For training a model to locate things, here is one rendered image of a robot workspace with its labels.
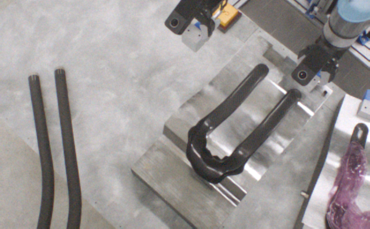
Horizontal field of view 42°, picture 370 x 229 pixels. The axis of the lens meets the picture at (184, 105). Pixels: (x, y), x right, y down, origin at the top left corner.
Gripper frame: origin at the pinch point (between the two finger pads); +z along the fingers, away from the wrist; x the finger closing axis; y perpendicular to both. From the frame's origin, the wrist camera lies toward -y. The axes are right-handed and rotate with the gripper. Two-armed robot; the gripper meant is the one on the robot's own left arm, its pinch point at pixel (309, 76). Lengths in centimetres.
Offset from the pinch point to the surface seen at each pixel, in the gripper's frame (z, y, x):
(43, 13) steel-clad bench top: 11, -31, 72
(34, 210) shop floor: 91, -77, 55
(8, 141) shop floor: 91, -64, 85
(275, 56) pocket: 4.7, 1.1, 10.8
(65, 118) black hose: 4, -50, 40
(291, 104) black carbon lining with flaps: 2.8, -8.1, -0.9
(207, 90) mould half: 2.2, -19.9, 17.6
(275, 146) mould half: 2.1, -19.9, -4.8
